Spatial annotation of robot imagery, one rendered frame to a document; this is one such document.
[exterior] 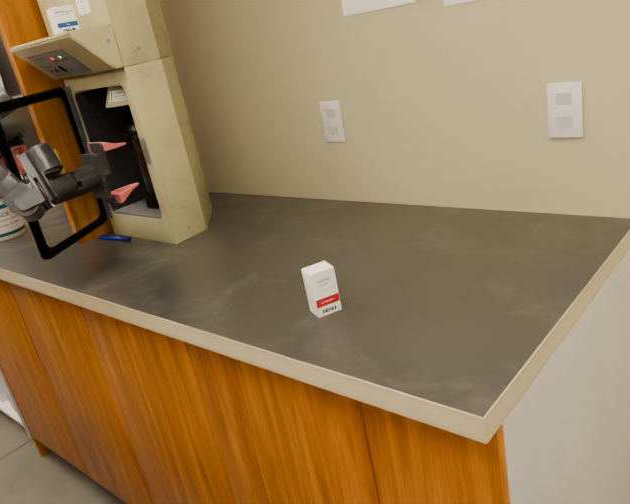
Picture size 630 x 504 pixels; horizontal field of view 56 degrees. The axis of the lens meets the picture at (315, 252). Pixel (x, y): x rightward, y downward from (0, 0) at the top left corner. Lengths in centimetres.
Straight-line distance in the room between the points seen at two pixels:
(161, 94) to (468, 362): 108
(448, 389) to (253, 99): 126
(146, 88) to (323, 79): 47
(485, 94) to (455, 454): 83
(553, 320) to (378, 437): 33
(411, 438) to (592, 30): 85
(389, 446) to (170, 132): 102
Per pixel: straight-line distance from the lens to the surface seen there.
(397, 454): 99
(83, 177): 138
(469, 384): 85
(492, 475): 90
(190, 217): 168
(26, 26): 190
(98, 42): 156
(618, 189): 139
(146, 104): 161
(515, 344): 93
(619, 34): 133
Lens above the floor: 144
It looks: 21 degrees down
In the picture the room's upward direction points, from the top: 12 degrees counter-clockwise
